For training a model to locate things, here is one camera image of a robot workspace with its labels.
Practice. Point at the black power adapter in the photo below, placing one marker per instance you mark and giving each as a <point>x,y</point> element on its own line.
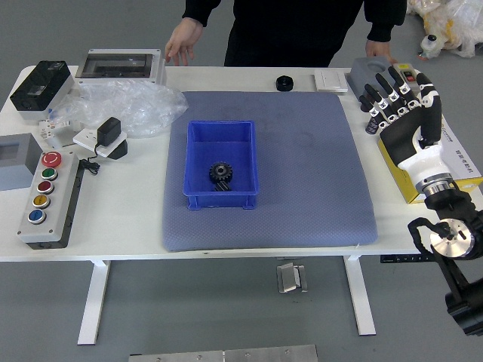
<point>108,130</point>

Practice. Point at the grey two-button switch box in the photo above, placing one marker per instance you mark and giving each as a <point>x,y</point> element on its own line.
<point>411,73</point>

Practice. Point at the person's left hand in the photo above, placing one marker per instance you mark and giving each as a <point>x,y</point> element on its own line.
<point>375,49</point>

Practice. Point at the yellow white cardboard box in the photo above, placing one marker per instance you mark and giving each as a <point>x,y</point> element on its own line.
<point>464,162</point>

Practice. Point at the big black gear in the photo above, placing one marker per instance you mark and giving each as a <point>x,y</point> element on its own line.
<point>220,171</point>

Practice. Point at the black and grey enclosure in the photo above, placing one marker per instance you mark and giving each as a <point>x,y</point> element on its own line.
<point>41,84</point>

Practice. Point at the black capacitor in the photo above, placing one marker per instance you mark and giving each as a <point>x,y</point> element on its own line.
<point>371,127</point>

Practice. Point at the grey block with round recess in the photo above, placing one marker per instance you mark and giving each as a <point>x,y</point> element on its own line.
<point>362,73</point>

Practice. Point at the black round nut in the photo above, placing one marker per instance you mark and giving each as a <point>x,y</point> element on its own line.
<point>284,83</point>

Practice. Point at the person's right forearm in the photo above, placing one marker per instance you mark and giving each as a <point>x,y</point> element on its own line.
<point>200,11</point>

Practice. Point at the person's left forearm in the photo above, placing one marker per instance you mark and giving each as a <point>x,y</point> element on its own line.
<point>385,22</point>

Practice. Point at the grey enclosure with window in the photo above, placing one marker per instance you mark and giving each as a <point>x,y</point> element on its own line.
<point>15,173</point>

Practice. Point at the metal floor bracket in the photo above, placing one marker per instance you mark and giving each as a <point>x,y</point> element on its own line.
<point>287,279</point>

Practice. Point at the clear-cover distribution box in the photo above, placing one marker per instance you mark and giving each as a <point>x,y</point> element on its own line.
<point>117,64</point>

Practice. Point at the person's right hand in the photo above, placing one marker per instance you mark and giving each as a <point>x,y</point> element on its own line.
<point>183,37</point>

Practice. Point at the blue plastic box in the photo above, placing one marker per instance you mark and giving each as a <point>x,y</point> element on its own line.
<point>220,143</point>

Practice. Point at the clear plastic bag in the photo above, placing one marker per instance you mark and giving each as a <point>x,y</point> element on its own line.
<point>143,102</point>

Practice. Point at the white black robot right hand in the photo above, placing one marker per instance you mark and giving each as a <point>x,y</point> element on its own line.
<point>407,132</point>

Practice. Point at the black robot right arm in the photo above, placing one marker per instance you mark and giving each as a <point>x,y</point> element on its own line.
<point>449,205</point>

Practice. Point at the black table control panel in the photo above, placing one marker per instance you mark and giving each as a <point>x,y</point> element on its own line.
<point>400,258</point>

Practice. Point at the white power socket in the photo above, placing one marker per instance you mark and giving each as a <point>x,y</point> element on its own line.
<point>85,137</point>

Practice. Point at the white table leg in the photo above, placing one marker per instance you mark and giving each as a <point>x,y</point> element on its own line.
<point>94,301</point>
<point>362,313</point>

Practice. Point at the grey-blue foam mat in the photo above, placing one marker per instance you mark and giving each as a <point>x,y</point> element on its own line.
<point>302,226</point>

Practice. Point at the person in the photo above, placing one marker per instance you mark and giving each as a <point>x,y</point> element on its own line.
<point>294,30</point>

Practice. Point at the grey five-button control box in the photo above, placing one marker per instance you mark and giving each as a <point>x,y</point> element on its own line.
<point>37,234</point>

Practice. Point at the white bottle black cap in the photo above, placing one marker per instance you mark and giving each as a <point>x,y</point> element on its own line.
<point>432,45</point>

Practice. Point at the white terminal connector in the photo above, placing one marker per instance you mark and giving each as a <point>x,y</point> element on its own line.
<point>49,128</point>

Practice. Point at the yellowish plastic bag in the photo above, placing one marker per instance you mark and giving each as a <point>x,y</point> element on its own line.
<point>460,22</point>

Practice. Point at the white wall switch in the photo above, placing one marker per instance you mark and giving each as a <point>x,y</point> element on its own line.
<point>331,80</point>

